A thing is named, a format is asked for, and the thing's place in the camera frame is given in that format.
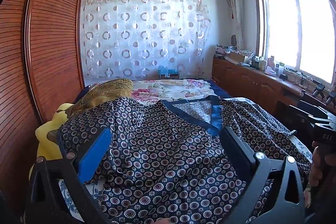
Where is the wooden framed window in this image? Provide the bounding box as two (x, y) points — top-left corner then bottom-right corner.
(253, 0), (336, 85)

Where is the black clamp stand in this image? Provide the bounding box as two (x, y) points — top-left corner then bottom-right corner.
(314, 84), (336, 104)

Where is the person's right hand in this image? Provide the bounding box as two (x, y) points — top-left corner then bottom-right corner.
(308, 146), (328, 190)

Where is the open cardboard box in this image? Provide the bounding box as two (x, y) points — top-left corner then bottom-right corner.
(229, 51), (252, 64)

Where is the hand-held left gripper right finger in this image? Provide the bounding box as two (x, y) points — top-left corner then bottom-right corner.
(220, 126), (306, 224)

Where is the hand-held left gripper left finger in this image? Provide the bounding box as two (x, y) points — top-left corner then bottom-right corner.
(26, 126), (116, 224)

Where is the navy blue bed sheet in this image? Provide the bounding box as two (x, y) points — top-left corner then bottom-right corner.
(209, 79), (233, 99)

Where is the blue packet on box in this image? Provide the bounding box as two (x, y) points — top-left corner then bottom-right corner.
(158, 65), (180, 80)

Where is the wooden sideboard cabinet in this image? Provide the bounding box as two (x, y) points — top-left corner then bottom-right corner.
(212, 56), (336, 119)

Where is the wooden louvered wardrobe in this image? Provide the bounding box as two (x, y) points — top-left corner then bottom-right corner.
(0, 0), (88, 214)

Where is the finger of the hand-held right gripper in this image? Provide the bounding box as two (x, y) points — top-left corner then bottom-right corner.
(289, 105), (315, 130)

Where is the pink floral blanket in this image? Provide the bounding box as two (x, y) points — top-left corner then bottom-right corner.
(130, 79), (218, 106)

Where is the tangle of black cables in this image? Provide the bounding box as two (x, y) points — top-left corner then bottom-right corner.
(294, 73), (313, 88)

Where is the cream floral window curtain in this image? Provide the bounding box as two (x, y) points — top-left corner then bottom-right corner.
(227, 0), (244, 48)

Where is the white blue-floral sheet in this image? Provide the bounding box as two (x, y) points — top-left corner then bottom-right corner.
(59, 132), (314, 224)

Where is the pile of papers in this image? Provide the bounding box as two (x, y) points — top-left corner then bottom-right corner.
(215, 44), (237, 56)

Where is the pink bottle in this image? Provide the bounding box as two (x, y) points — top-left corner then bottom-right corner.
(265, 55), (277, 75)

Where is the navy circle-print pajama top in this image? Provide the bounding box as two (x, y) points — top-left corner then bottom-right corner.
(56, 95), (313, 224)

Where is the sheer circle-print curtain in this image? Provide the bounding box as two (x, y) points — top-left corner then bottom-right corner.
(82, 0), (212, 80)

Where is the gold patterned folded cloth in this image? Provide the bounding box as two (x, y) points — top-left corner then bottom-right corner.
(72, 78), (134, 115)

